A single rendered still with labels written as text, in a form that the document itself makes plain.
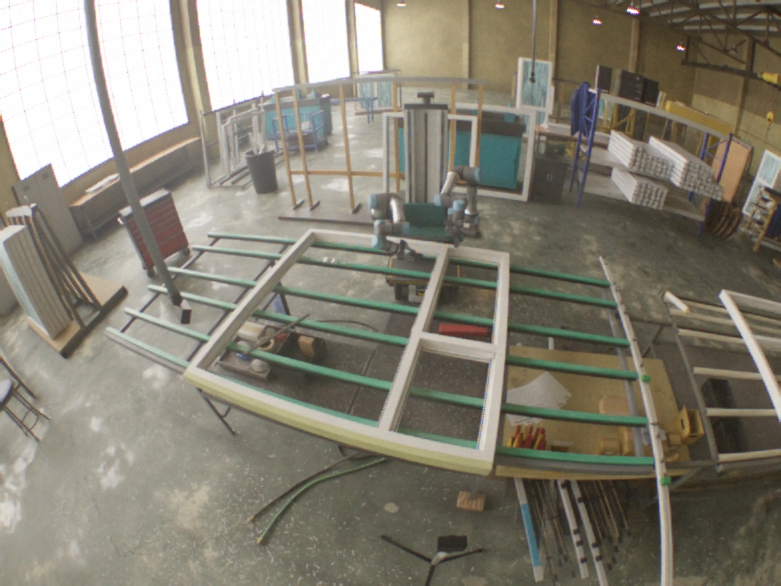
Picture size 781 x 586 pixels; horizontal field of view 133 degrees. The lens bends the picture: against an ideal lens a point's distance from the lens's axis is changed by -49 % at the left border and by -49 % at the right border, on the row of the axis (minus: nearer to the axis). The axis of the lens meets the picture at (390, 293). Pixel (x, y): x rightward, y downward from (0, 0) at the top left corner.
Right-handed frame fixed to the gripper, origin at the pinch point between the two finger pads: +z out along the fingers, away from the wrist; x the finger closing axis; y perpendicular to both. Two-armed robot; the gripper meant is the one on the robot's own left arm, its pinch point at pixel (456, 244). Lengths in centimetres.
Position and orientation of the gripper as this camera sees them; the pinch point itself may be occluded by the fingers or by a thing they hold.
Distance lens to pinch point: 229.3
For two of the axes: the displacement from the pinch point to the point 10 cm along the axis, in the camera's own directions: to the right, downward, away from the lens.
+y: 9.6, 1.6, -2.5
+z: 0.4, 7.7, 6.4
